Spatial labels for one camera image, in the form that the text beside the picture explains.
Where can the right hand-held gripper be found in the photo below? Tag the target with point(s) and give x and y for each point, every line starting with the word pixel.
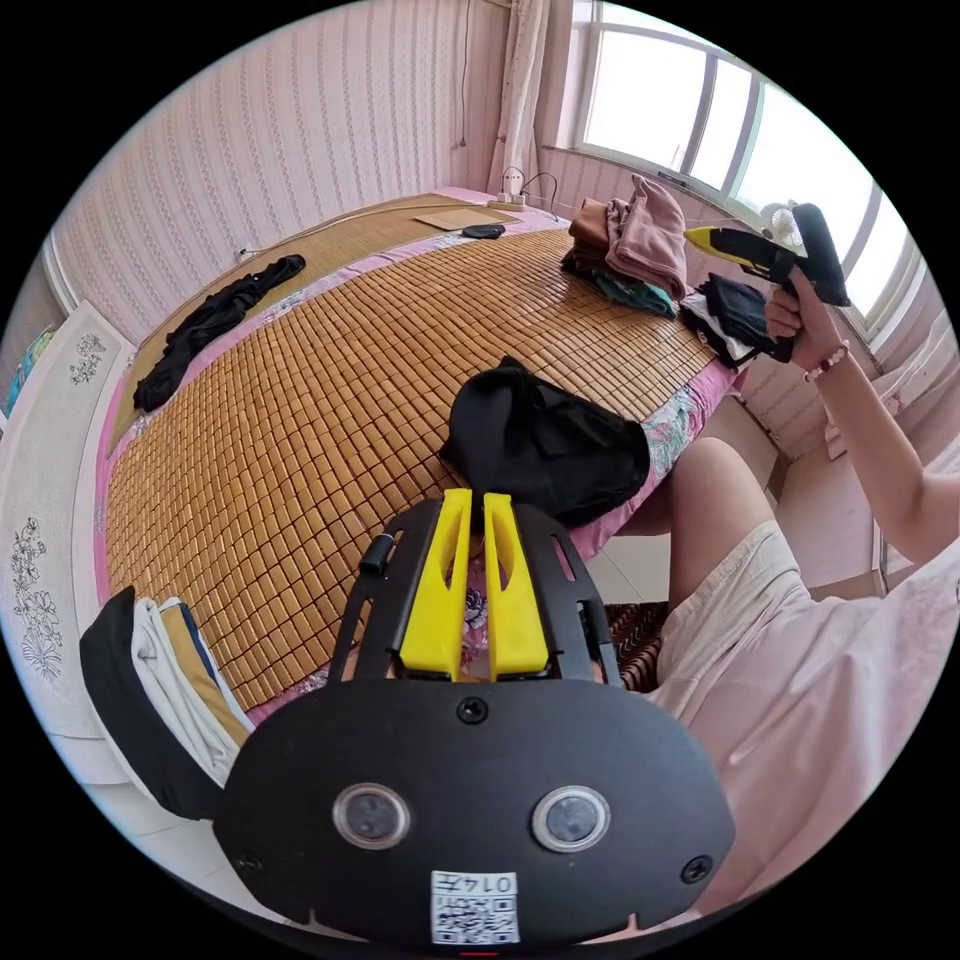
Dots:
pixel 757 251

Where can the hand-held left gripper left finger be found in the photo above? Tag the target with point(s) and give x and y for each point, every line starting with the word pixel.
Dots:
pixel 435 600

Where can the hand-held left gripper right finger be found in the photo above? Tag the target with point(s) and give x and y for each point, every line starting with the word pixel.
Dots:
pixel 517 607

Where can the person's right forearm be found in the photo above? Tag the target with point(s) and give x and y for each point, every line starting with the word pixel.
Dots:
pixel 877 435

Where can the black short sleeve shirt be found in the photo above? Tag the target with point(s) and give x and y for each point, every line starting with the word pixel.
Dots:
pixel 547 450

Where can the person's right hand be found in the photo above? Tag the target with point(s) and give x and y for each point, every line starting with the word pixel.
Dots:
pixel 806 322

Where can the pile of pink brown clothes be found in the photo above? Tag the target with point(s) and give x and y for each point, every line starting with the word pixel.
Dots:
pixel 645 240

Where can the small white fan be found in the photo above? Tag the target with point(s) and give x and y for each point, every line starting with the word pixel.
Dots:
pixel 780 221

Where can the pile of black white clothes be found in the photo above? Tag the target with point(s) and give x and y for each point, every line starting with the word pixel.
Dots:
pixel 731 315

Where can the window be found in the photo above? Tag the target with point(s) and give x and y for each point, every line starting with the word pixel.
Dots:
pixel 675 97

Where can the white power strip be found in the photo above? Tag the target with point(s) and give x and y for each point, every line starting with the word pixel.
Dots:
pixel 506 200

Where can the bed with woven mat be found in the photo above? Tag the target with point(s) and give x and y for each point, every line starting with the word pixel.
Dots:
pixel 300 450

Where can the light curtain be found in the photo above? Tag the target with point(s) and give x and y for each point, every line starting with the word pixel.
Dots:
pixel 521 90

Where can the flat cardboard sheet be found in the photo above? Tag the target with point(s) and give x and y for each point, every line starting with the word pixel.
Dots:
pixel 465 218

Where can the person's body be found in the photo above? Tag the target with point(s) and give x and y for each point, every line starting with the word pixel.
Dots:
pixel 787 675

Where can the pile of folded clothes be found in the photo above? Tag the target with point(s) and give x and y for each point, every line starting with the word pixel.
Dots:
pixel 142 697

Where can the long black garment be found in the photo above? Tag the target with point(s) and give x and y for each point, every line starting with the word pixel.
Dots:
pixel 202 330

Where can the white flower-printed headboard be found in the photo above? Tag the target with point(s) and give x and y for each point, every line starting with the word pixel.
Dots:
pixel 45 487

